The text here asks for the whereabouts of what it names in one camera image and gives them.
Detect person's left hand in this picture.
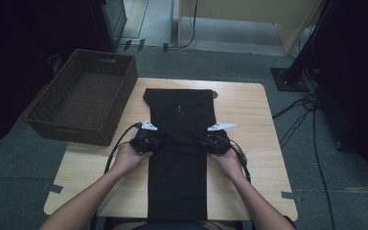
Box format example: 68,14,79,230
111,143,153,175

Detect person's right hand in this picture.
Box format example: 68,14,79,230
208,148,242,178

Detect brown woven basket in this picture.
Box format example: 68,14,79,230
24,48,139,147

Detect thin black hanging cable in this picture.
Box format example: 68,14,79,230
180,0,199,50

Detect long black floor cable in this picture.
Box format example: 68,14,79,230
310,104,336,230

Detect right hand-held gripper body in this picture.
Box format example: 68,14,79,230
197,123,238,156

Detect black pants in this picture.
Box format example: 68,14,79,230
142,88,218,223

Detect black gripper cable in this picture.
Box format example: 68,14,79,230
103,122,143,175
229,138,252,184

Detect black metal stand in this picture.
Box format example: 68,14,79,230
270,0,334,93

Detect black floor cable bundle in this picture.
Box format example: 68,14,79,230
271,92,320,150

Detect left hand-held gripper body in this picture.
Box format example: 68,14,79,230
129,119,163,154

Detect dark curtain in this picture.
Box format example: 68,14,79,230
312,0,368,190
0,0,106,151

